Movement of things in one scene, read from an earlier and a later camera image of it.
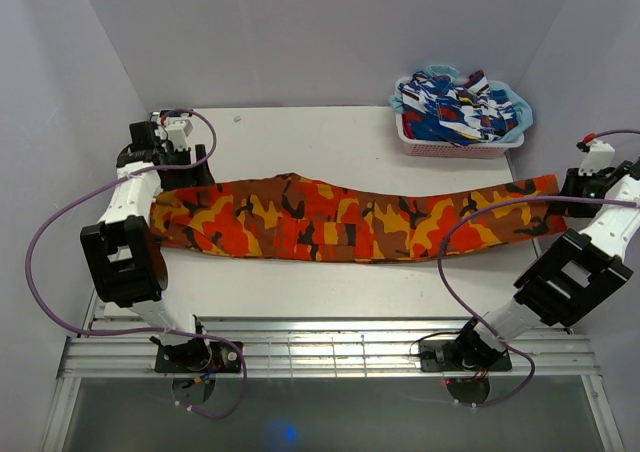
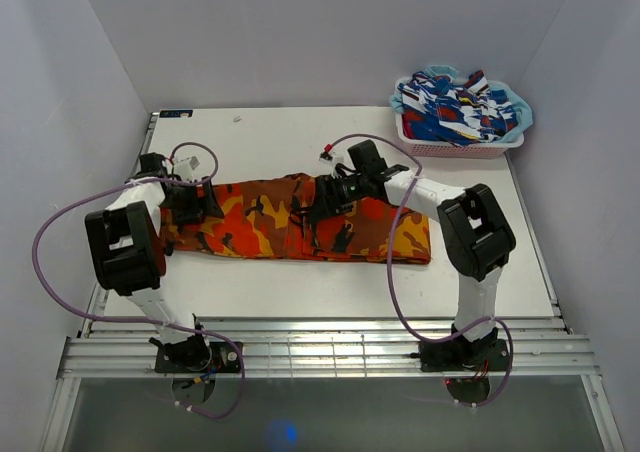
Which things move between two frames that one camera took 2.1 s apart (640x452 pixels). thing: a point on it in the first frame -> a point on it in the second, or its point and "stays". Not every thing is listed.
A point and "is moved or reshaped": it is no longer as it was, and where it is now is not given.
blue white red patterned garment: (434, 107) stays
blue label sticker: (176, 113) stays
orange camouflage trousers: (295, 218) is moved or reshaped
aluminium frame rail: (126, 349) stays
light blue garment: (524, 113) stays
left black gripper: (193, 176) -> (206, 205)
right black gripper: (572, 181) -> (323, 205)
